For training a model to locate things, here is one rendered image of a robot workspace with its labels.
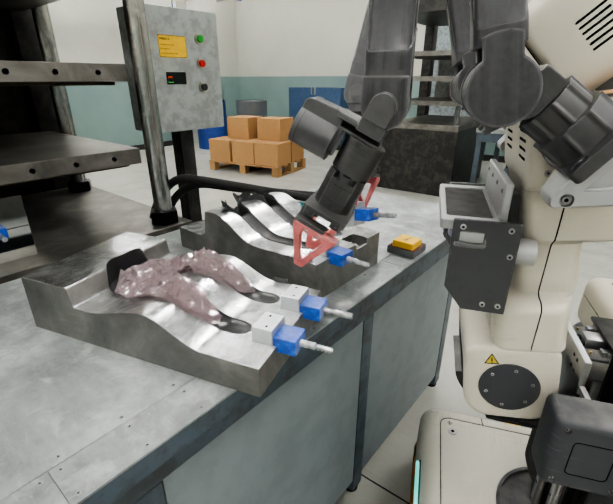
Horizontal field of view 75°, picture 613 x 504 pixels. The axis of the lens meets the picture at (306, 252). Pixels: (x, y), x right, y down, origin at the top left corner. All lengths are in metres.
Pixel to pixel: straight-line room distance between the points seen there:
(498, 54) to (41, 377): 0.79
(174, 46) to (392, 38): 1.16
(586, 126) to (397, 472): 1.31
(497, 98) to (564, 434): 0.54
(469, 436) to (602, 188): 0.96
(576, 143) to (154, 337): 0.64
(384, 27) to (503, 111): 0.17
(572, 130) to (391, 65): 0.21
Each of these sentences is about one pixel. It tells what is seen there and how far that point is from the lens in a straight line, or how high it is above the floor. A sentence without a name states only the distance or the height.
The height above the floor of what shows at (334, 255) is 0.90.
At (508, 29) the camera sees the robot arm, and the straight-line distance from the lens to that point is 0.52.
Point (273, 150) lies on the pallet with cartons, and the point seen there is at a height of 0.36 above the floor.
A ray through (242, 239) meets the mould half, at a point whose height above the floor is 0.89.
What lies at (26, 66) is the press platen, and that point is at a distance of 1.34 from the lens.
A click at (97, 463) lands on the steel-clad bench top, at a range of 0.63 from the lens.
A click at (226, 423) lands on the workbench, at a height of 0.69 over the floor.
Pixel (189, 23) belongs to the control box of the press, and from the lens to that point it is 1.66.
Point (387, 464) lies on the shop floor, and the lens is 1.62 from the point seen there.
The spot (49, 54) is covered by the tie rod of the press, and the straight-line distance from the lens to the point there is 2.02.
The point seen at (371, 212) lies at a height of 0.97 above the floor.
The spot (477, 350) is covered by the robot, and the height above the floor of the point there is 0.79.
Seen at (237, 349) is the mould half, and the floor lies 0.86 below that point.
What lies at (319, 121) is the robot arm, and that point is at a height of 1.20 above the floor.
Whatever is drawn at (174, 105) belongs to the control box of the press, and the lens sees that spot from 1.60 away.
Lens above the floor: 1.25
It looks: 23 degrees down
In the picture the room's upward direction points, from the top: straight up
